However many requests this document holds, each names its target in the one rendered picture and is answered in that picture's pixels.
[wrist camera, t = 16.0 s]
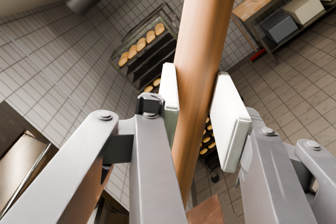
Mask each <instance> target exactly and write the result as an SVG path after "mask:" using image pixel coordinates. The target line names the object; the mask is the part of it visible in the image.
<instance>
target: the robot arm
mask: <svg viewBox="0 0 336 224"><path fill-rule="evenodd" d="M179 112H180V107H179V98H178V88H177V78H176V69H175V65H174V64H173V63H167V62H166V63H165V64H163V69H162V75H161V81H160V88H159V94H156V93H149V92H143V93H142V94H140V95H139V96H138V97H137V103H136V110H135V116H134V117H133V118H131V119H126V120H119V116H118V115H117V114H116V113H114V112H112V111H109V110H97V111H93V112H92V113H90V114H89V116H88V117H87V118H86V119H85V120H84V121H83V123H82V124H81V125H80V126H79V127H78V129H77V130H76V131H75V132H74V133H73V135H72V136H71V137H70V138H69V139H68V141H67V142H66V143H65V144H64V145H63V146H62V148H61V149H60V150H59V151H58V152H57V154H56V155H55V156H54V157H53V158H52V160H51V161H50V162H49V163H48V164H47V165H46V167H45V168H44V169H43V170H42V171H41V173H40V174H39V175H38V176H37V177H36V179H35V180H34V181H33V182H32V183H31V185H30V186H29V187H28V188H27V189H26V190H25V192H24V193H23V194H22V195H21V196H20V198H19V199H18V200H17V201H16V202H15V204H14V205H13V206H12V207H11V208H10V209H9V211H8V212H7V213H6V214H5V215H4V217H3V218H2V219H1V220H0V224H87V223H88V221H89V219H90V217H91V215H92V212H93V210H94V208H95V206H96V204H97V202H98V200H99V198H100V196H101V194H102V192H103V190H104V187H105V185H106V183H107V181H108V179H109V177H110V175H111V173H112V171H113V169H114V164H121V163H129V224H188V222H187V217H186V213H185V209H184V204H183V200H182V196H181V191H180V187H179V183H178V178H177V174H176V170H175V166H174V161H173V157H172V148H173V143H174V137H175V132H176V127H177V122H178V117H179ZM209 115H210V120H211V124H212V129H213V133H214V138H215V142H216V147H217V151H218V156H219V160H220V165H221V169H222V170H223V171H224V172H228V173H235V172H237V170H238V167H239V164H240V163H241V168H240V171H239V174H238V178H237V181H236V184H235V188H237V187H238V185H239V184H240V188H241V196H242V203H243V211H244V219H245V224H336V158H335V157H334V156H333V155H332V154H331V153H330V152H329V151H328V150H327V149H326V148H325V147H324V146H322V145H321V144H319V143H317V142H316V141H314V140H311V139H299V140H298V141H297V144H296V146H293V145H290V144H287V143H284V142H283V141H282V139H281V136H280V135H279V134H278V133H277V132H276V131H275V130H273V129H271V128H268V127H266V125H265V123H264V122H263V120H262V118H261V116H260V115H259V113H258V112H257V111H256V110H255V109H253V108H251V107H245V106H244V104H243V102H242V100H241V98H240V96H239V94H238V92H237V90H236V88H235V86H234V83H233V81H232V79H231V77H230V75H229V74H228V73H227V72H223V71H219V72H218V73H217V76H216V81H215V85H214V89H213V93H212V98H211V102H210V106H209ZM316 180H317V182H318V189H317V191H316V192H315V191H314V190H313V189H312V188H313V185H314V183H315V181H316Z"/></svg>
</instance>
